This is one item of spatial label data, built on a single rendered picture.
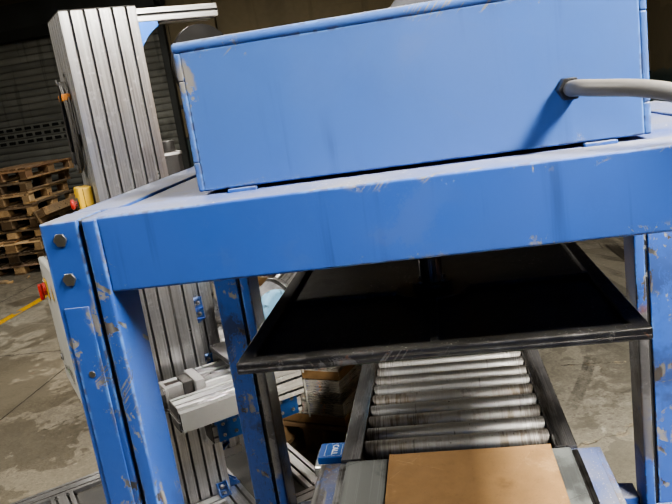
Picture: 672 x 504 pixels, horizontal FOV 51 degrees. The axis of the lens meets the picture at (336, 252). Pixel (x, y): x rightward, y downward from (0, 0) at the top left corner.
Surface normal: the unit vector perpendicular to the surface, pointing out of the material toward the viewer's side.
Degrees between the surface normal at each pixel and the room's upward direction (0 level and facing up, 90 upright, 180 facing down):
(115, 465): 90
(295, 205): 90
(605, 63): 90
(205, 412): 90
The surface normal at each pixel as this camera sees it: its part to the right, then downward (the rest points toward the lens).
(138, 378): 0.98, -0.11
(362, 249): -0.12, 0.24
